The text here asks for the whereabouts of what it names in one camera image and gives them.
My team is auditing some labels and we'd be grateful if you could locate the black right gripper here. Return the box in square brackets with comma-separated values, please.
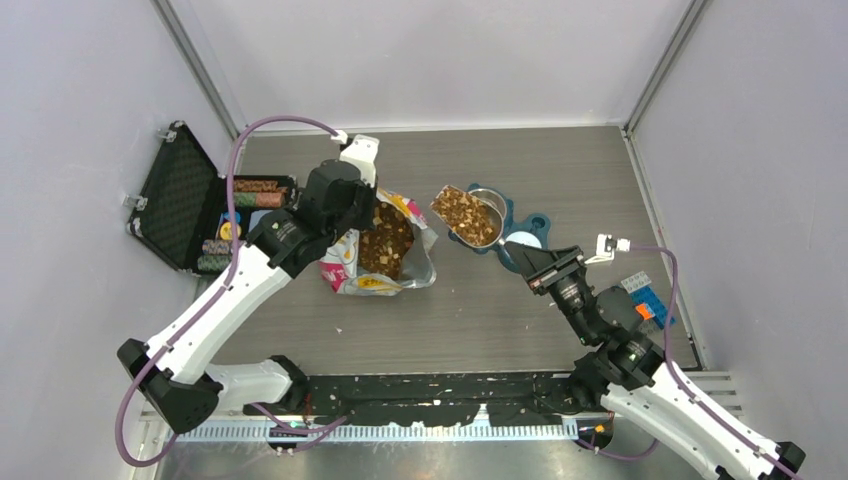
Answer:
[503, 241, 595, 343]

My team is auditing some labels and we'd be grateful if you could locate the metal food scoop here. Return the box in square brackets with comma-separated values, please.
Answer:
[430, 185, 504, 249]

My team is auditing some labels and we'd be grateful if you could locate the white yellow pet food bag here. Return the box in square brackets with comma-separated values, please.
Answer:
[318, 188, 438, 296]

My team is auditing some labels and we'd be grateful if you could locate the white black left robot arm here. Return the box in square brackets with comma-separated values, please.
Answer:
[117, 159, 377, 434]

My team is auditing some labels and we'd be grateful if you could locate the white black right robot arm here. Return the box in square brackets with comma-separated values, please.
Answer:
[505, 234, 806, 479]

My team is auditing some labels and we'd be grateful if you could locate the teal double pet bowl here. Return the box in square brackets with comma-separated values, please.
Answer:
[448, 183, 551, 273]

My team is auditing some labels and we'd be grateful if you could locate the brown poker chip stack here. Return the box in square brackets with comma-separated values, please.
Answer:
[233, 179, 289, 193]

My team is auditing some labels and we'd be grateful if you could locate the green poker chip stack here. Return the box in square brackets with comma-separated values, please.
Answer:
[233, 191, 286, 209]

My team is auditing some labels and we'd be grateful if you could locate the yellow poker chip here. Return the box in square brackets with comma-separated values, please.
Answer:
[215, 221, 242, 241]

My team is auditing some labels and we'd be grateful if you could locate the blue toy brick block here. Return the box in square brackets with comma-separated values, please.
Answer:
[620, 271, 668, 329]

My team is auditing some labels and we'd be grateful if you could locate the orange toy brick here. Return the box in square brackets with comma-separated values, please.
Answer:
[635, 303, 656, 321]

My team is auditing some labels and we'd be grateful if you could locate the striped poker chip stack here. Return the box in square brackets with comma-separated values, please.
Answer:
[201, 239, 237, 258]

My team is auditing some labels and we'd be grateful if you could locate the green striped chip stack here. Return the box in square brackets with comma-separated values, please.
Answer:
[197, 255, 232, 274]

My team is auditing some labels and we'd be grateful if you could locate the black foam-lined case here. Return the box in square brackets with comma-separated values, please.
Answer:
[126, 121, 296, 277]

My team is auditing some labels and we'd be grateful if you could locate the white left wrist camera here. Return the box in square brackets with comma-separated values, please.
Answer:
[330, 130, 380, 188]

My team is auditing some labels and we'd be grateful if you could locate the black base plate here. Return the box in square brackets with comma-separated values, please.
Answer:
[264, 371, 615, 427]

